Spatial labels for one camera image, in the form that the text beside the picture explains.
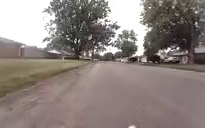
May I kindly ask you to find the wide grass lawn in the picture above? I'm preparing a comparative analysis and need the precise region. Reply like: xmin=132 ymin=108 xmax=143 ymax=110
xmin=0 ymin=58 xmax=92 ymax=101

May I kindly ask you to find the brick building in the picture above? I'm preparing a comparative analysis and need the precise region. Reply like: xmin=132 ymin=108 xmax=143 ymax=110
xmin=0 ymin=33 xmax=26 ymax=60

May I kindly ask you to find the grey asphalt road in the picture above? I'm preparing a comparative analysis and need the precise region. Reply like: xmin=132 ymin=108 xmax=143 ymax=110
xmin=0 ymin=60 xmax=205 ymax=128

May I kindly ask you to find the small white building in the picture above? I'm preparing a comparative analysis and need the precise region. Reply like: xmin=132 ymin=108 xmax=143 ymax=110
xmin=138 ymin=55 xmax=150 ymax=64

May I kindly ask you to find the pale car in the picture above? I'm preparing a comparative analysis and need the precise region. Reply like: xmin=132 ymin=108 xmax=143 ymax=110
xmin=162 ymin=56 xmax=181 ymax=65

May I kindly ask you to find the medium round tree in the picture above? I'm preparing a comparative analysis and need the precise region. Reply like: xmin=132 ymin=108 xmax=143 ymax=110
xmin=114 ymin=29 xmax=139 ymax=59

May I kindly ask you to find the large overhanging tree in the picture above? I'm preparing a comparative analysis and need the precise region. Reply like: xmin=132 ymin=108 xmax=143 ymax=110
xmin=139 ymin=0 xmax=205 ymax=65

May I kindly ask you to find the grass strip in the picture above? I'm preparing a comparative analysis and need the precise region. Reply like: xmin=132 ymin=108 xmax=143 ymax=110
xmin=139 ymin=62 xmax=205 ymax=74

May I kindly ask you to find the big broad tree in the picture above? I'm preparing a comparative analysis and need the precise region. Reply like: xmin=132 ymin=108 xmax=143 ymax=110
xmin=42 ymin=0 xmax=121 ymax=61

